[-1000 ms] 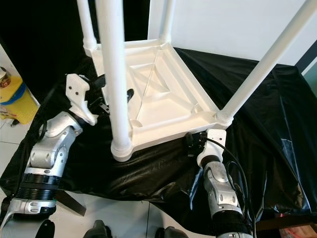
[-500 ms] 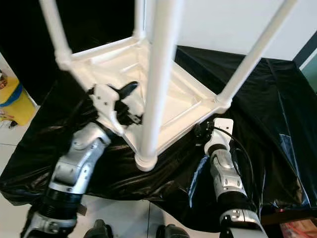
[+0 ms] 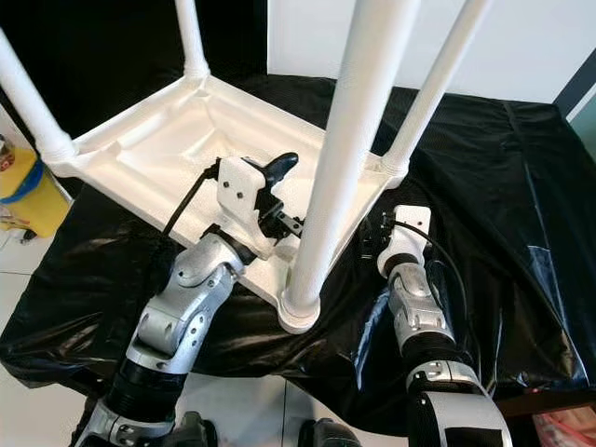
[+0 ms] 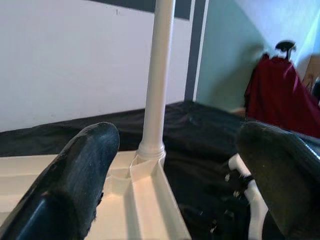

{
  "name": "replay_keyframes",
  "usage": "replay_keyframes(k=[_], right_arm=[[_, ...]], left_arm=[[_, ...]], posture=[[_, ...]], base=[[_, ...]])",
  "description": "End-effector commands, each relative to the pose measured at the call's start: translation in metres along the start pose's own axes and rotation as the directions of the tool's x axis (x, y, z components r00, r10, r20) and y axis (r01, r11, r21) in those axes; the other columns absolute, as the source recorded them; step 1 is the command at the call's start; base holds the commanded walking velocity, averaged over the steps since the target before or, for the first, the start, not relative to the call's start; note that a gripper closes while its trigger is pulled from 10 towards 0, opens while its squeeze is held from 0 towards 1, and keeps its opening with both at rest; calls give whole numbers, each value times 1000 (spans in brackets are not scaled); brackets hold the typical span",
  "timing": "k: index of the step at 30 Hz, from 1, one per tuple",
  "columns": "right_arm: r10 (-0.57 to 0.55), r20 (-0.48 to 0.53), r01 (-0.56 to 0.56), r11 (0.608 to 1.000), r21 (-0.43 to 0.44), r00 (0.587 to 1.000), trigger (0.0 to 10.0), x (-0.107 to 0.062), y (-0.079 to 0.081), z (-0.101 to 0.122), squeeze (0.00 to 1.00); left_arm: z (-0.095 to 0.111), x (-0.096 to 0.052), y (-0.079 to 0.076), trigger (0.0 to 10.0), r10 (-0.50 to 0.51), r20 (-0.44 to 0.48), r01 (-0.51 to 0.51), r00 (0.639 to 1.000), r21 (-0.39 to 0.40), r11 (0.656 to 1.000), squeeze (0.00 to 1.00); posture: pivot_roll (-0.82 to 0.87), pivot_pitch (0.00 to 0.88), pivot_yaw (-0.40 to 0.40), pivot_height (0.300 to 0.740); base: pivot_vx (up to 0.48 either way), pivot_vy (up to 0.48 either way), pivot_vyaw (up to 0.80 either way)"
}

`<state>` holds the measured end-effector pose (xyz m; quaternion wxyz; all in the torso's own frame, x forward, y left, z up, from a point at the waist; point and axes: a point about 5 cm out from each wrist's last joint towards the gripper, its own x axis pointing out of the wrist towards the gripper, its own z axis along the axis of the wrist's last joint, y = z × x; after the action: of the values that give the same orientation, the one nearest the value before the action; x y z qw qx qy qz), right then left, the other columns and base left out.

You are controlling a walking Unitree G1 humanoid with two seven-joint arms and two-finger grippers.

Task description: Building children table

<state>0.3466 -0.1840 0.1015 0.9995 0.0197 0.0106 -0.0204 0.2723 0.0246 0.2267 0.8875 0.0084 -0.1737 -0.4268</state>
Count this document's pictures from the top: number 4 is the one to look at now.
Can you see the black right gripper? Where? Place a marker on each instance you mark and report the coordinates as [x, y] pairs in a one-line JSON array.
[[237, 185]]

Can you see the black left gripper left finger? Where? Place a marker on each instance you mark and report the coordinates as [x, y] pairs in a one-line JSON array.
[[65, 190]]

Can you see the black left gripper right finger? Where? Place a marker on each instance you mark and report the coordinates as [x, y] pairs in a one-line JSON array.
[[287, 180]]

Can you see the white plastic table top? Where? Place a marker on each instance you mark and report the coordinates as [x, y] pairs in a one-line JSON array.
[[145, 200]]

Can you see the white plastic table leg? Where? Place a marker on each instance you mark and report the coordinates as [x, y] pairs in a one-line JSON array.
[[158, 87]]

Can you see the black plastic sheet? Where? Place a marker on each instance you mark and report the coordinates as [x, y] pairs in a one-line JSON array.
[[195, 130]]

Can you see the dark red curtain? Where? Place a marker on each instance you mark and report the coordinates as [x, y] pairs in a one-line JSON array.
[[277, 95]]

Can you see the brown cardboard box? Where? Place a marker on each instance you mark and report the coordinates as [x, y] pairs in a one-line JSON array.
[[312, 70]]

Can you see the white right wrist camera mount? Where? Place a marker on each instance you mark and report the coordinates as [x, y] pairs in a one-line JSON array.
[[255, 200]]

